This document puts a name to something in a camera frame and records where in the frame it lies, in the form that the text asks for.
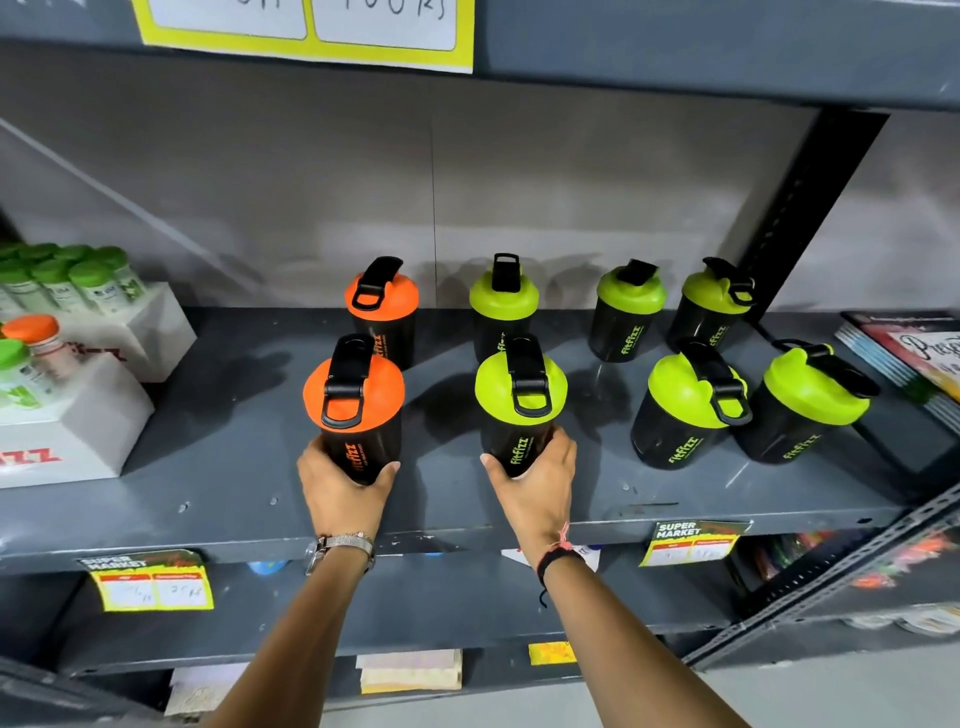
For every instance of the person's left hand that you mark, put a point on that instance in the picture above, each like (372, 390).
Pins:
(341, 499)

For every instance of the person's right hand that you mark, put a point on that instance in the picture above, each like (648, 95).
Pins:
(536, 499)

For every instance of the person's right thumb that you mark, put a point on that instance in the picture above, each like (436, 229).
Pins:
(496, 470)

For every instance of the person's left thumb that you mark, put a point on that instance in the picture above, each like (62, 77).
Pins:
(384, 475)

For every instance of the black shaker bottle green lid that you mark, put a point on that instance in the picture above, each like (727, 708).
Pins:
(709, 296)
(504, 304)
(682, 397)
(521, 394)
(802, 394)
(628, 300)

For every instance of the black shaker bottle orange lid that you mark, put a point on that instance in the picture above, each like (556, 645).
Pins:
(352, 390)
(382, 300)

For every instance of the person's right forearm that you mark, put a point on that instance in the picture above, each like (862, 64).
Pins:
(622, 652)

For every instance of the person's left forearm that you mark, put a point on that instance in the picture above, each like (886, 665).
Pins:
(300, 645)

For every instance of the silver wristwatch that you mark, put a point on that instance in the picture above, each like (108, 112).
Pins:
(346, 541)

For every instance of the white shelf label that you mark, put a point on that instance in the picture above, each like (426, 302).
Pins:
(589, 559)

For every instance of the blue round item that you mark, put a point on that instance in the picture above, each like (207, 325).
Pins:
(266, 567)

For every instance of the grey metal shelf rack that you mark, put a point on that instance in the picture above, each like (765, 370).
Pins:
(225, 450)

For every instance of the small plain yellow tag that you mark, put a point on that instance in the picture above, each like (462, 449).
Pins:
(551, 653)

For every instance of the yellow shelf price tag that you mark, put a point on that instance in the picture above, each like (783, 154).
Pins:
(150, 585)
(690, 544)

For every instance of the white display box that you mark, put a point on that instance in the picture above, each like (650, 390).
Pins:
(82, 435)
(154, 330)

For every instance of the orange-capped small bottle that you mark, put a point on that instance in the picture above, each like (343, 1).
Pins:
(41, 337)

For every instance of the single green-capped tablet tube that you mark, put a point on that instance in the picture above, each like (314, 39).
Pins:
(19, 375)

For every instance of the group of green-capped small bottles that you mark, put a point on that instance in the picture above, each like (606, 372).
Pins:
(60, 277)

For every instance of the colourful packaged items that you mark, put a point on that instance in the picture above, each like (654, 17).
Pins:
(900, 559)

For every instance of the black perforated shelf upright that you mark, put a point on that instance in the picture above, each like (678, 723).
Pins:
(817, 202)

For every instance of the stack of notebooks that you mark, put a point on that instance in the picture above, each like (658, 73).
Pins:
(915, 360)

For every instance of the large yellow white shelf sign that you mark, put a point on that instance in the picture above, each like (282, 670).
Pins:
(300, 41)

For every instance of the round tins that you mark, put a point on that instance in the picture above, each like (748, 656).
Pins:
(919, 621)

